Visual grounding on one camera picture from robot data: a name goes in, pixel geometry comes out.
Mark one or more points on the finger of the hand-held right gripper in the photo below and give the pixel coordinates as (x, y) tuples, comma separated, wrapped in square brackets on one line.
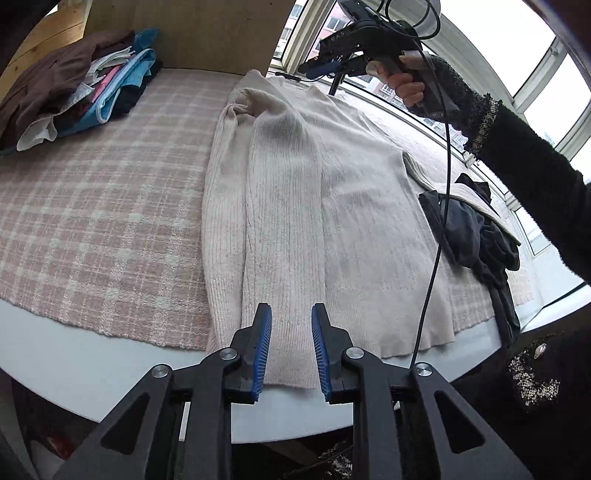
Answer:
[(316, 69), (354, 65)]

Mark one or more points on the pink garment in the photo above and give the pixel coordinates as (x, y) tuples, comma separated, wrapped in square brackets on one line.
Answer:
[(108, 81)]

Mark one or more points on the pile of folded clothes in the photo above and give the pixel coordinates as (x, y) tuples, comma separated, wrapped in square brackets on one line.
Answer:
[(46, 83)]

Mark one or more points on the grey-brown wooden board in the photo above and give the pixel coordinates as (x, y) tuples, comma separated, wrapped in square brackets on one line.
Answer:
[(207, 32)]

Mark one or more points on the cream knit sweater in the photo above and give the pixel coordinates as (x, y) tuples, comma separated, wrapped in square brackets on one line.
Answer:
[(286, 207)]

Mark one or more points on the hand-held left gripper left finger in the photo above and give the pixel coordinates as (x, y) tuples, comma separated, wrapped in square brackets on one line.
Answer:
[(263, 350)]

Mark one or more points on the light blue garment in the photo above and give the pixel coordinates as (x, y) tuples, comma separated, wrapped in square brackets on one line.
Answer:
[(134, 69)]

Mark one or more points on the person's right hand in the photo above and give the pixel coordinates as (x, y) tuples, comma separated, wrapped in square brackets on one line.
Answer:
[(406, 87)]

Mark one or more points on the black garment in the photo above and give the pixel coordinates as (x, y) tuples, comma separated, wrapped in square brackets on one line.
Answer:
[(498, 249)]

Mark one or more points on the white garment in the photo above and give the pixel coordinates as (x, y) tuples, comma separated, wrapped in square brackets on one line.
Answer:
[(39, 134)]

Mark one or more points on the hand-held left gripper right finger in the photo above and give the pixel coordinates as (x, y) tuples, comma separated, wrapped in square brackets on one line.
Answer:
[(319, 355)]

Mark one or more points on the person's right forearm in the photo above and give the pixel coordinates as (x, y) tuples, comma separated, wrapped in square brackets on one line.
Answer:
[(531, 175)]

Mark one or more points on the dark navy garment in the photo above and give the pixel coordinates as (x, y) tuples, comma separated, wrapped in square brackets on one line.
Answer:
[(129, 97)]

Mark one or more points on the black tripod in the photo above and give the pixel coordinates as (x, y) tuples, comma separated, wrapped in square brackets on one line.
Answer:
[(334, 87)]

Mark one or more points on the person's black jacket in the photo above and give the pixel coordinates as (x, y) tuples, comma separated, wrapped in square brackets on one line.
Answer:
[(554, 415)]

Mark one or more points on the pink plaid blanket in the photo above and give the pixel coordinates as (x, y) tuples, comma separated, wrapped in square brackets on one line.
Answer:
[(92, 207)]

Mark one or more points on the dark grey garment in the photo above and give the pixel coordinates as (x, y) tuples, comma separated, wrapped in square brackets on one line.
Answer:
[(461, 226)]

